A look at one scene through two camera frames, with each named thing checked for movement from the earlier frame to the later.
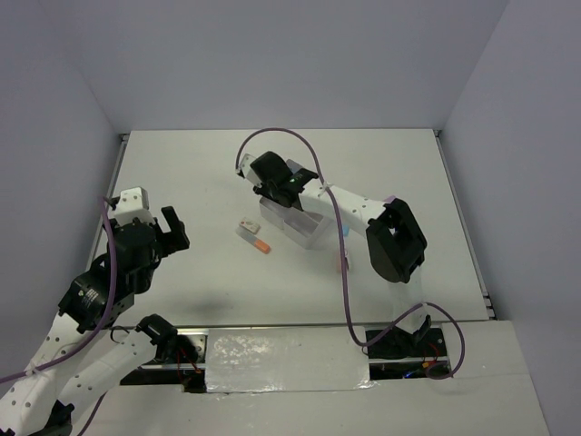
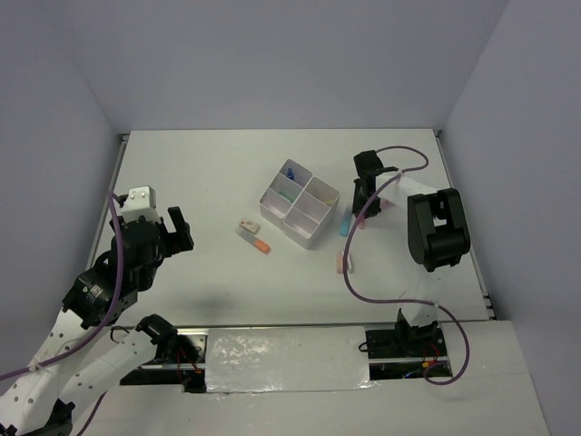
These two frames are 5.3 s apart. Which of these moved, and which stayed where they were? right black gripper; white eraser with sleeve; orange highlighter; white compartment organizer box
Moved: right black gripper
Stayed: orange highlighter; white eraser with sleeve; white compartment organizer box
